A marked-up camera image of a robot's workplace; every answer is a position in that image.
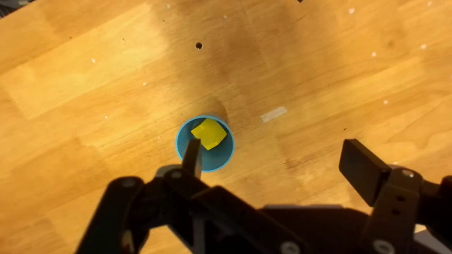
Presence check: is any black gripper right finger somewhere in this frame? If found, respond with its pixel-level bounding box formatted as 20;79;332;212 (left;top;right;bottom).
338;139;452;254

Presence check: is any yellow cube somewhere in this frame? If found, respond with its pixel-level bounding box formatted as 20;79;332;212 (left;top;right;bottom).
190;118;229;153

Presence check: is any blue cup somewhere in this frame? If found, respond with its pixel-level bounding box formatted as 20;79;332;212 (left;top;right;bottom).
176;115;236;174

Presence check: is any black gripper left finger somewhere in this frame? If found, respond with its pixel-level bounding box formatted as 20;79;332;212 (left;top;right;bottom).
75;137;303;254

